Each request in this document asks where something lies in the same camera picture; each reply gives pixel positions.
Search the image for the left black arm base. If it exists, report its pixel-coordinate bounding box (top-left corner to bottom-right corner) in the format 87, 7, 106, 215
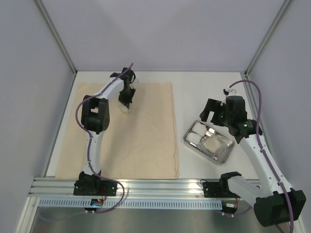
73, 180, 117, 197

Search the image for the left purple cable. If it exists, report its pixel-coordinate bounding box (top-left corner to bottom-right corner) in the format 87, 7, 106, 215
75, 62, 135, 214

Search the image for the slotted grey cable duct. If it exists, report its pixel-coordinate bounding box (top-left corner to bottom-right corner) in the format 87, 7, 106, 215
38, 198, 222, 210

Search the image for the aluminium front rail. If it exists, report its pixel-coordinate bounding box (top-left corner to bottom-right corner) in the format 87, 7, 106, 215
28, 179, 295, 201

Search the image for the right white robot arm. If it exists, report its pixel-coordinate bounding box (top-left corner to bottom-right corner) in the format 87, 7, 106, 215
200, 96, 306, 227

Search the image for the white gauze pad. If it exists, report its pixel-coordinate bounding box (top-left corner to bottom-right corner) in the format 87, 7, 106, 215
186, 132, 202, 145
192, 122, 207, 137

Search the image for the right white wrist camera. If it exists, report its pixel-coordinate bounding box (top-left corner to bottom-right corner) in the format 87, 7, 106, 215
223, 88, 239, 97

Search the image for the beige cloth mat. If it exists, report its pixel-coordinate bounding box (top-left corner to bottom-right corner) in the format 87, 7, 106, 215
55, 83, 178, 180

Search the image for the stainless steel tray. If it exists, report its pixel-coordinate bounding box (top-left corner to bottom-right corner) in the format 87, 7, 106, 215
183, 120, 235, 165

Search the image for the green printed glove packet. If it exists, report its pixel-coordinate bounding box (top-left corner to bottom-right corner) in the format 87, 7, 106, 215
202, 135, 224, 153

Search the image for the aluminium frame post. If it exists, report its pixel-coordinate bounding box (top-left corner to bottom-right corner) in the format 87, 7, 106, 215
244, 0, 293, 79
33, 0, 77, 77

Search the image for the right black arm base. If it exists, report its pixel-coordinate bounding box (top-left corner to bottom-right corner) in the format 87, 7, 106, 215
200, 180, 239, 198

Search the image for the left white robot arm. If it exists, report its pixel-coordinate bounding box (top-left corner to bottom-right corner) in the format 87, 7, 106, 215
75, 67, 138, 195

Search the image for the right aluminium frame post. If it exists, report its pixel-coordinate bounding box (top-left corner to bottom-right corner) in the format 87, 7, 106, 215
244, 0, 293, 79

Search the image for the left aluminium frame post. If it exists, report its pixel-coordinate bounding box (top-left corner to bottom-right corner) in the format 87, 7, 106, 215
33, 0, 77, 77

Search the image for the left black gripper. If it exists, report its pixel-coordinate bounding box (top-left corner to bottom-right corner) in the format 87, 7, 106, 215
119, 86, 136, 108

